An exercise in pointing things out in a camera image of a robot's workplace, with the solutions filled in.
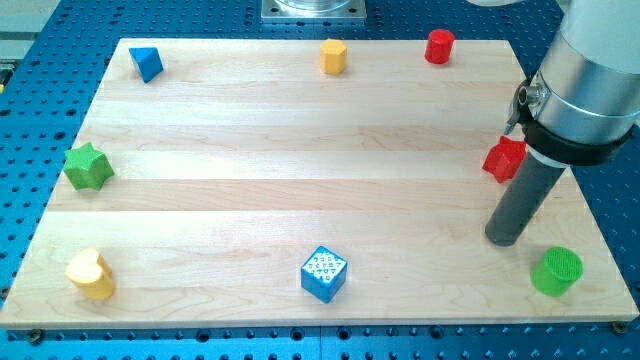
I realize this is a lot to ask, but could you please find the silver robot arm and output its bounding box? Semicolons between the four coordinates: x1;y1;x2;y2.
507;0;639;168

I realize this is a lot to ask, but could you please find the red star block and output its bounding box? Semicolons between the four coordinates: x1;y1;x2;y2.
482;136;526;183

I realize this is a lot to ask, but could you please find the green star block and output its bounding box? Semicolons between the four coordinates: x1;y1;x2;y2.
63;142;115;191

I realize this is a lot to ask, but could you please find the blue cube block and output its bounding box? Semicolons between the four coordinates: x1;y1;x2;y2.
300;246;348;303

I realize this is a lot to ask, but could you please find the wooden board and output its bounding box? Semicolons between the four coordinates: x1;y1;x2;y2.
1;38;638;329

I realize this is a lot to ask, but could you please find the yellow hexagon block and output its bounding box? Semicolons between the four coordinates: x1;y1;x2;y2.
320;39;347;75

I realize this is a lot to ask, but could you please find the red cylinder block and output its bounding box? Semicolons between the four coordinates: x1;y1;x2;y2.
424;29;455;65

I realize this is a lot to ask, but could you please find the blue triangle block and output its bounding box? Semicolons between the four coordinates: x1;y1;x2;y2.
129;47;164;83

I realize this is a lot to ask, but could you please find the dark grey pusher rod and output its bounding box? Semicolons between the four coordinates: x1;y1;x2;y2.
485;153;566;247

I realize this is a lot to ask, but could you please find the yellow heart block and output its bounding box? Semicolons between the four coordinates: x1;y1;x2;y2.
65;248;115;300

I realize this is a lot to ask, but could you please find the green cylinder block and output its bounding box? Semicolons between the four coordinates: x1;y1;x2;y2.
530;247;584;297

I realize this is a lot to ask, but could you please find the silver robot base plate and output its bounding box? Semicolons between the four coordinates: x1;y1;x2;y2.
261;0;367;22

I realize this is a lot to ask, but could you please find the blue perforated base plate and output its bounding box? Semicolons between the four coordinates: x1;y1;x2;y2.
1;0;639;359

